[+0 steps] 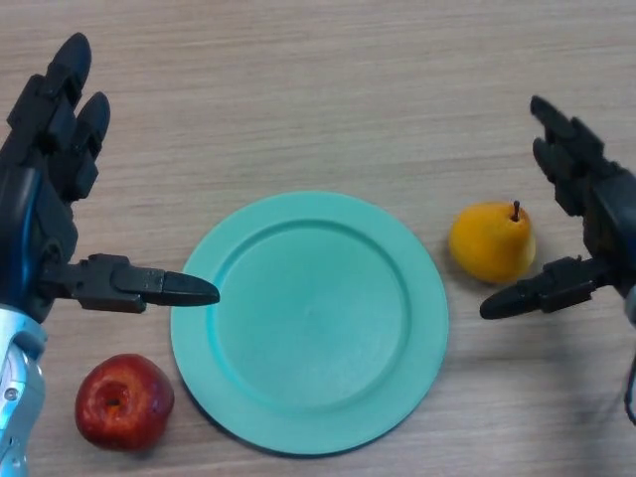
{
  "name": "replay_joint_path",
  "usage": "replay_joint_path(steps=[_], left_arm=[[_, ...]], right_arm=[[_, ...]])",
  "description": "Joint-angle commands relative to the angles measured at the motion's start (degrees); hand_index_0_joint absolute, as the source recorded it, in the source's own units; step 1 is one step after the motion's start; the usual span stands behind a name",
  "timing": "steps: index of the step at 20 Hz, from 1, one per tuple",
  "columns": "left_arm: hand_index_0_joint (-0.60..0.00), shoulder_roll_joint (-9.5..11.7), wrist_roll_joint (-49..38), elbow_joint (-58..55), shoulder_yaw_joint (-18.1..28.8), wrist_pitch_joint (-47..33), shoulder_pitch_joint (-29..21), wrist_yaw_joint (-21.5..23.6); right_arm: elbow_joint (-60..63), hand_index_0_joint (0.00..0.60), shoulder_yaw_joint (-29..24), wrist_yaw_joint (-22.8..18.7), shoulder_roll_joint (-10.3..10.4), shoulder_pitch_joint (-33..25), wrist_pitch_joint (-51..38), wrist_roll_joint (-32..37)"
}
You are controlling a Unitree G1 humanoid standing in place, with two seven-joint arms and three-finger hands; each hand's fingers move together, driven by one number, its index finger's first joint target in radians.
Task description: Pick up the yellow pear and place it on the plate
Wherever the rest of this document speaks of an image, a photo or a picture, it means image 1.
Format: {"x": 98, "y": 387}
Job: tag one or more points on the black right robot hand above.
{"x": 591, "y": 199}

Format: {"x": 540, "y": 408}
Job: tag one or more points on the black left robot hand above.
{"x": 47, "y": 218}

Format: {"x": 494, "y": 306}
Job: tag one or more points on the yellow pear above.
{"x": 492, "y": 243}

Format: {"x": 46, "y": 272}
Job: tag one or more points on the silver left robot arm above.
{"x": 20, "y": 392}

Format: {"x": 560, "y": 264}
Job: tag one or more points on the green round plate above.
{"x": 309, "y": 323}

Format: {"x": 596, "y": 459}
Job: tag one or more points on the red apple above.
{"x": 124, "y": 403}

